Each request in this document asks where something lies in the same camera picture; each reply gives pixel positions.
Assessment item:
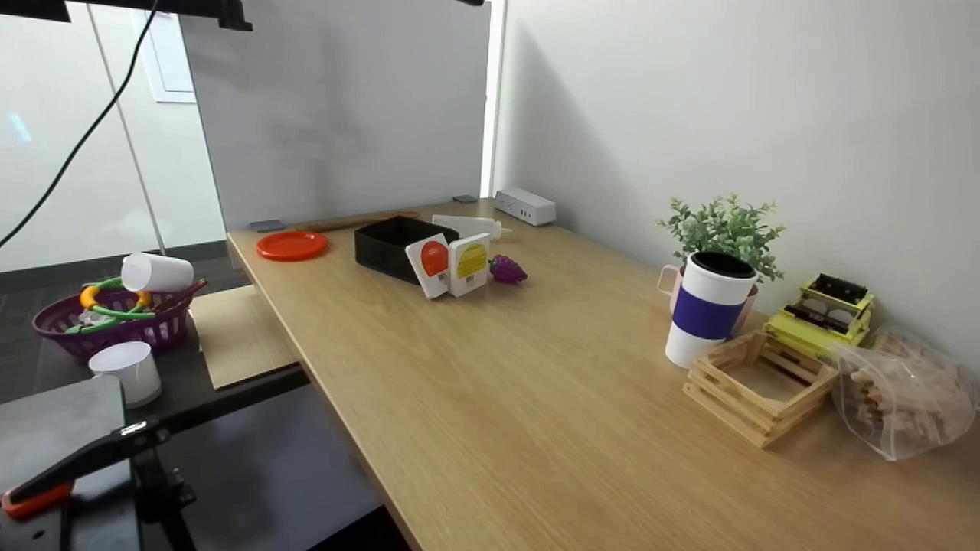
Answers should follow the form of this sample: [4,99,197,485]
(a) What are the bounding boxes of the yellow-white book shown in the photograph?
[451,233,489,298]

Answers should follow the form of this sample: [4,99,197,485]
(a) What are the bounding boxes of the orange-white abc book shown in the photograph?
[405,233,451,300]

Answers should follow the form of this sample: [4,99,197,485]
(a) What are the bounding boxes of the green potted plant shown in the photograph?
[662,194,785,281]

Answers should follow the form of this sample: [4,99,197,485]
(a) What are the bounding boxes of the cardboard sheet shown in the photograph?
[191,286,298,390]

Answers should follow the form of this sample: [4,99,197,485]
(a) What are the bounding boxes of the white blue-banded mug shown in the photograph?
[660,250,756,370]

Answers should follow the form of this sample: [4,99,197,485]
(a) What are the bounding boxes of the purple grape plush toy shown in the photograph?
[489,254,526,286]

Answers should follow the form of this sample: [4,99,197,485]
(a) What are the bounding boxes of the clear bag of wood blocks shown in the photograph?
[834,329,978,462]

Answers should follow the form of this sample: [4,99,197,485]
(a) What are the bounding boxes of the black orange-handled clamp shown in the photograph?
[4,365,305,521]

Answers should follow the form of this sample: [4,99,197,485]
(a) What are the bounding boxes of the wooden crate tray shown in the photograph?
[683,330,835,448]

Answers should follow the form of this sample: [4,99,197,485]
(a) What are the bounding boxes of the white upright cup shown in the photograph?
[90,341,161,412]

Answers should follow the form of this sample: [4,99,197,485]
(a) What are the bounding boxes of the white power strip box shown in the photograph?
[493,186,556,228]

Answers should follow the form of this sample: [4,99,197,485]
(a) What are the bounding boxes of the black hanging cable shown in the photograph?
[0,0,165,250]

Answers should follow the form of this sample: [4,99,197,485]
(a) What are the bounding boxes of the purple plastic basket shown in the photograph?
[33,279,205,362]

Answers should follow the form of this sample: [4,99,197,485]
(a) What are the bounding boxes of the orange plastic plate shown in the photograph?
[258,230,329,260]

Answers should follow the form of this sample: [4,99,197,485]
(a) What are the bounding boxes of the black fabric box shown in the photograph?
[355,214,461,281]

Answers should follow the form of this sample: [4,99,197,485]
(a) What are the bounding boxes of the yellow black toy device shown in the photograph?
[766,274,875,360]

